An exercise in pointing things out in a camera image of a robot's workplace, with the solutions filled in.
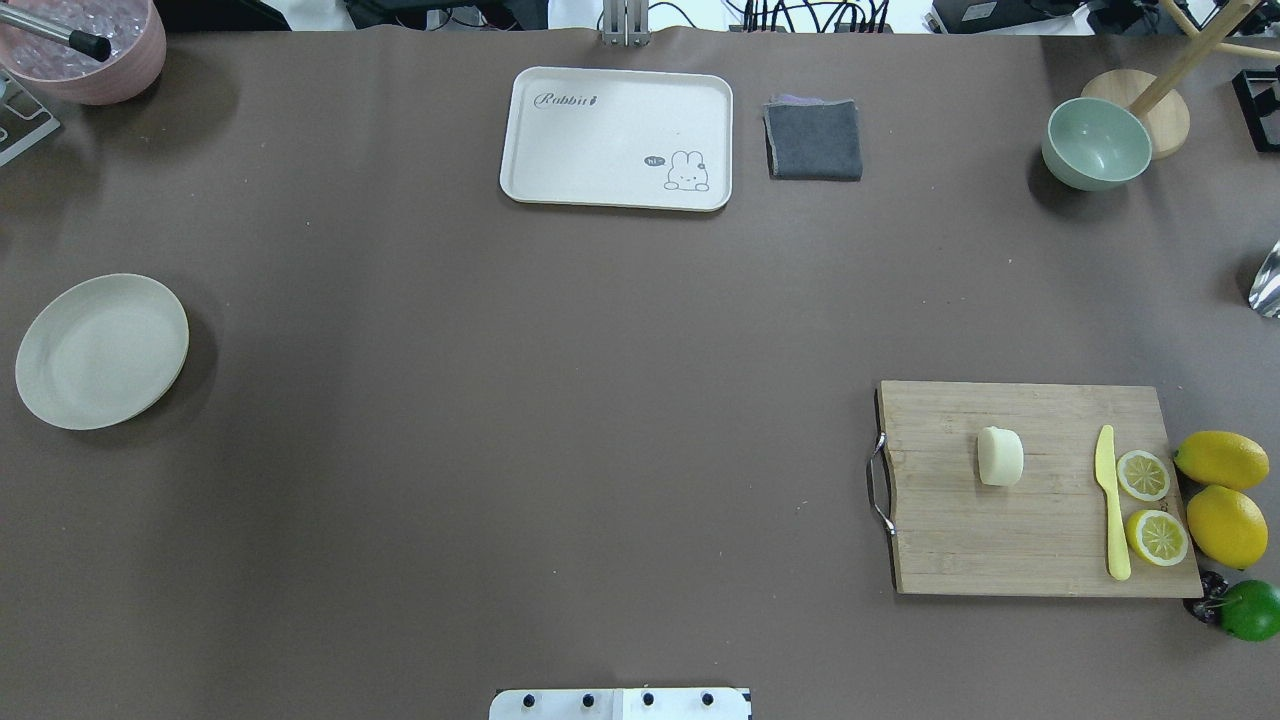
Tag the upper lemon half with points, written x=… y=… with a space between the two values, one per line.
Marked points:
x=1144 y=475

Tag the green lime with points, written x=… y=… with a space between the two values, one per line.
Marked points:
x=1250 y=611

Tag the wooden cup stand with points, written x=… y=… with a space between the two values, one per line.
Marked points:
x=1153 y=100

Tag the wooden cutting board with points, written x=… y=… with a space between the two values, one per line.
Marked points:
x=1043 y=537

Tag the cream rabbit tray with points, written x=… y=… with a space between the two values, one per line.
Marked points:
x=619 y=139

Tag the steel black-tipped muddler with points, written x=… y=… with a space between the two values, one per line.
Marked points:
x=95 y=47

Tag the yellow plastic knife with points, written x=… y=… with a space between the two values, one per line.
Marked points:
x=1117 y=559

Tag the black tray frame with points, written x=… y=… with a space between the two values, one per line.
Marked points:
x=1256 y=93

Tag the dark grape bunch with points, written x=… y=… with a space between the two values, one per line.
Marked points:
x=1208 y=607

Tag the pink ice bowl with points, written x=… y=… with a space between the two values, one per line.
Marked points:
x=137 y=41

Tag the steel ice scoop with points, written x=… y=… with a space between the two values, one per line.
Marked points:
x=1264 y=294

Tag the white wire cup rack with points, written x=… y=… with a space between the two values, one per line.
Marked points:
x=25 y=121

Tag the lower lemon half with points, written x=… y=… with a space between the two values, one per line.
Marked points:
x=1157 y=537

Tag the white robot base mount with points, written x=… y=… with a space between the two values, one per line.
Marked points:
x=623 y=703

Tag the green bowl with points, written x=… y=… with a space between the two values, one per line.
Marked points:
x=1092 y=144

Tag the whole lemon far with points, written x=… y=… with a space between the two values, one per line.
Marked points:
x=1222 y=458

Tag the beige round plate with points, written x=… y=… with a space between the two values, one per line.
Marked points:
x=102 y=352

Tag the grey folded cloth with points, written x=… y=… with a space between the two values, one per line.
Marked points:
x=812 y=139

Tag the lemon half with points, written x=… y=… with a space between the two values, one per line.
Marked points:
x=1157 y=537
x=1144 y=475

